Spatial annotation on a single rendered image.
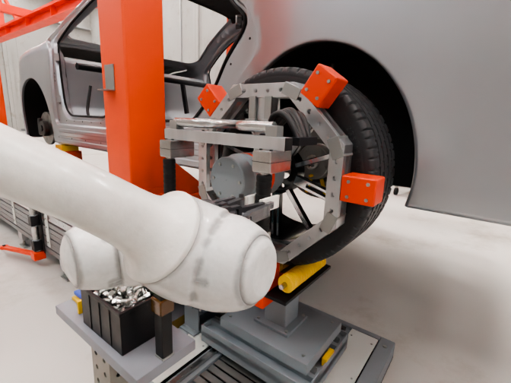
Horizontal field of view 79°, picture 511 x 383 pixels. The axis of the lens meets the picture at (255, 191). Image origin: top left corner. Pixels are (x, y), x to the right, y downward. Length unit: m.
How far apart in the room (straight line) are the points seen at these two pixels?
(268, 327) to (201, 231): 1.03
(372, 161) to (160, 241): 0.70
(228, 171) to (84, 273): 0.52
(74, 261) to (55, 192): 0.16
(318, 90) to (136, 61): 0.66
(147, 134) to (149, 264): 0.95
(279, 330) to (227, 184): 0.66
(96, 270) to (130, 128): 0.82
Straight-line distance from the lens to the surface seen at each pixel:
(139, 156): 1.22
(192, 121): 0.88
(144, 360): 0.87
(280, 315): 1.29
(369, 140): 0.90
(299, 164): 1.00
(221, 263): 0.29
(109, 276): 0.44
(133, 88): 1.21
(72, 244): 0.44
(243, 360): 1.34
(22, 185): 0.30
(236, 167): 0.83
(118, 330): 0.86
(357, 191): 0.82
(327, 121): 0.85
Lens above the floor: 1.01
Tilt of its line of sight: 13 degrees down
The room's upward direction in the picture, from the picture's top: 2 degrees clockwise
